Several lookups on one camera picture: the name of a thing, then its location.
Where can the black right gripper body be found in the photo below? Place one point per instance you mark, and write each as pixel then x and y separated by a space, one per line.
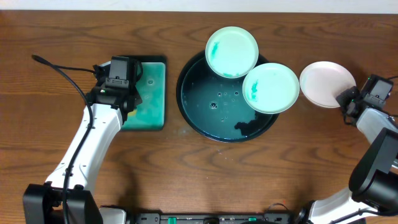
pixel 345 96

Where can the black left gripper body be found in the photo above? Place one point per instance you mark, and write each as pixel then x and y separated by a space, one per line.
pixel 135 100

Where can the white plate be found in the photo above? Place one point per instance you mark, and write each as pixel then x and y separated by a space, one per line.
pixel 321 82

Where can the mint plate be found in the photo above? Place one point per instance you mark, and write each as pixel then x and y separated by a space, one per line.
pixel 231 52
pixel 271 88

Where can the green yellow sponge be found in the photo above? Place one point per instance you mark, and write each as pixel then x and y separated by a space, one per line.
pixel 132 113

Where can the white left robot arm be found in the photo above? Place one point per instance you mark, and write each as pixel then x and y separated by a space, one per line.
pixel 67 194

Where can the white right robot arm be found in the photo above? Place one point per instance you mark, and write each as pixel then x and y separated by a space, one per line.
pixel 372 188

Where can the black round tray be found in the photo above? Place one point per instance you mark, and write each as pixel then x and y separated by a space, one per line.
pixel 215 106

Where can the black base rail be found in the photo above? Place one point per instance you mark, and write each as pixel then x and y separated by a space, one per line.
pixel 155 218

